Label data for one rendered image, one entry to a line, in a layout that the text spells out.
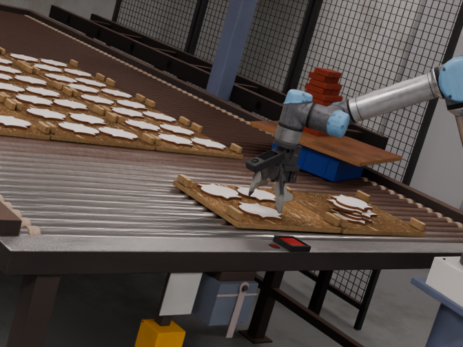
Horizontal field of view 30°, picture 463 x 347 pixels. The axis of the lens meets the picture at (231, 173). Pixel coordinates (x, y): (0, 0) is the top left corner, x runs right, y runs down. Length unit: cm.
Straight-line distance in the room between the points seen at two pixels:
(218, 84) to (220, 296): 248
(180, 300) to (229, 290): 14
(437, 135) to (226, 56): 260
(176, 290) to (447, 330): 88
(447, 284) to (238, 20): 236
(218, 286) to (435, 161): 463
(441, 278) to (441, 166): 411
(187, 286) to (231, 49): 254
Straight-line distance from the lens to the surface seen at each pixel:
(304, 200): 289
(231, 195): 265
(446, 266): 261
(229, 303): 228
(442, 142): 671
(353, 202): 288
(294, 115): 249
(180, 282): 217
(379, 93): 257
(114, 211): 228
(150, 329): 220
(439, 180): 668
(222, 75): 459
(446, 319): 265
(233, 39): 457
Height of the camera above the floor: 158
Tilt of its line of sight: 13 degrees down
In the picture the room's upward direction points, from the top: 16 degrees clockwise
